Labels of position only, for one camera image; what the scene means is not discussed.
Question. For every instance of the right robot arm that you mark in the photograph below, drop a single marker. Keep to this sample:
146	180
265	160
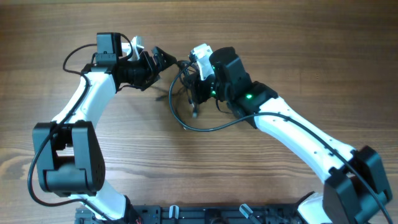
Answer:
355	186

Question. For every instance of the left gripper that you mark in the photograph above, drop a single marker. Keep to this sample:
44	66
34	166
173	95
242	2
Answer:
151	71

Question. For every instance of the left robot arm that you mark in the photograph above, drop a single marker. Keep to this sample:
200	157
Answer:
68	160

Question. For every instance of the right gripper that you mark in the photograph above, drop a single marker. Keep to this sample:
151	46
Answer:
193	80

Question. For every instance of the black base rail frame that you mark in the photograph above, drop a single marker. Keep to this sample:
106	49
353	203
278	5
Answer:
284	213

